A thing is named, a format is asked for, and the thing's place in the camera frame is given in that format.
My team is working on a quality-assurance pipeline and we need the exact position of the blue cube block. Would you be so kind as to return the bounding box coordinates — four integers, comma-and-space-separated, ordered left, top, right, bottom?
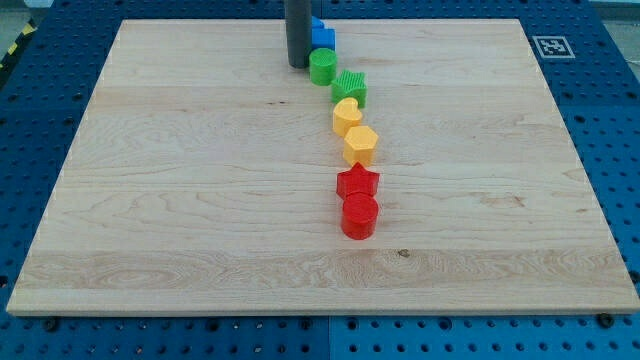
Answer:
312, 28, 336, 50

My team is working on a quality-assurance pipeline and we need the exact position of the red star block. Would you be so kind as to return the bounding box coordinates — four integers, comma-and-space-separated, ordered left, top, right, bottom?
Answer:
336, 162, 380, 199

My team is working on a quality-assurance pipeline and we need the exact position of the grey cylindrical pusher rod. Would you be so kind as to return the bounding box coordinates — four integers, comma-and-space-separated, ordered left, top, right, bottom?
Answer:
284, 0, 312, 69

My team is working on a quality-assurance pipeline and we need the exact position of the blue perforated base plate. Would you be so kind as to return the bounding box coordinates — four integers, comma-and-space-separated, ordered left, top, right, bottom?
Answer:
1, 0, 639, 359

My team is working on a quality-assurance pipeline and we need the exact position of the blue triangle block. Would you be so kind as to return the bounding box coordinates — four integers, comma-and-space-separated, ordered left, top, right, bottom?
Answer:
312, 16, 325, 29

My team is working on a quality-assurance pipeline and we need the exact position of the yellow heart block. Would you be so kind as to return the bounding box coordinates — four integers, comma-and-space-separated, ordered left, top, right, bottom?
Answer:
332, 97, 363, 137

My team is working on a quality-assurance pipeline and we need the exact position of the red cylinder block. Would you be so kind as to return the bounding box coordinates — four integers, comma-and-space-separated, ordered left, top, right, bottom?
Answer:
341, 192, 379, 240

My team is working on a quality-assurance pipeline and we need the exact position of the green star block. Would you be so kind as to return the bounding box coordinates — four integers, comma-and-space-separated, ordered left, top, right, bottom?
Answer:
331, 70, 368, 108

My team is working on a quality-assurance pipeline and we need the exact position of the green cylinder block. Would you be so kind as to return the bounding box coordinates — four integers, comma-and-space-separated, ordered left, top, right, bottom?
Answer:
309, 48, 338, 86

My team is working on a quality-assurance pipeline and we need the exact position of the yellow hexagon block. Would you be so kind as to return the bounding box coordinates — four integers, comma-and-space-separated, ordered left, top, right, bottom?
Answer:
343, 126, 379, 166

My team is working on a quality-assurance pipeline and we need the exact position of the white fiducial marker tag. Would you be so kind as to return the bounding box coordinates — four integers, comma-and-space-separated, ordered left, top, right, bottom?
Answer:
532, 35, 575, 59

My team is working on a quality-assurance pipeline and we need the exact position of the light wooden board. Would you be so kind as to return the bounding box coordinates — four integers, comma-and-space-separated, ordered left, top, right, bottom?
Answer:
7, 19, 639, 317

